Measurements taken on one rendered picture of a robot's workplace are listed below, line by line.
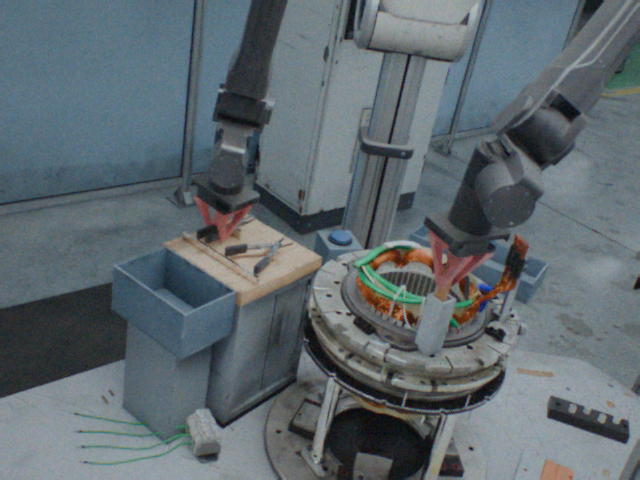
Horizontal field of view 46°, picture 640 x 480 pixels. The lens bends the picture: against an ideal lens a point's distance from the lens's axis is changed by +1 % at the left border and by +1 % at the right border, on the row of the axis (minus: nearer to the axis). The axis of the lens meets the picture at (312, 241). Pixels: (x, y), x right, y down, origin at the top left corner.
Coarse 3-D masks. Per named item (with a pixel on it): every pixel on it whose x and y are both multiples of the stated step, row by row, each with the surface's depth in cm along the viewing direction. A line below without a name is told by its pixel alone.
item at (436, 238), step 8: (432, 232) 97; (432, 240) 98; (440, 240) 96; (432, 248) 99; (440, 248) 99; (448, 248) 95; (440, 256) 99; (472, 256) 95; (440, 264) 100; (456, 264) 95; (464, 264) 96; (440, 272) 100; (448, 272) 98; (456, 272) 97; (440, 280) 100; (448, 280) 98; (440, 288) 100
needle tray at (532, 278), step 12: (420, 228) 148; (408, 240) 145; (420, 240) 143; (492, 240) 147; (444, 252) 141; (504, 252) 146; (492, 264) 147; (504, 264) 147; (528, 264) 145; (540, 264) 143; (480, 276) 139; (492, 276) 138; (528, 276) 145; (540, 276) 139; (528, 288) 135; (528, 300) 137
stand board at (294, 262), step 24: (216, 240) 129; (240, 240) 131; (264, 240) 132; (288, 240) 133; (216, 264) 122; (240, 264) 124; (288, 264) 126; (312, 264) 128; (240, 288) 117; (264, 288) 120
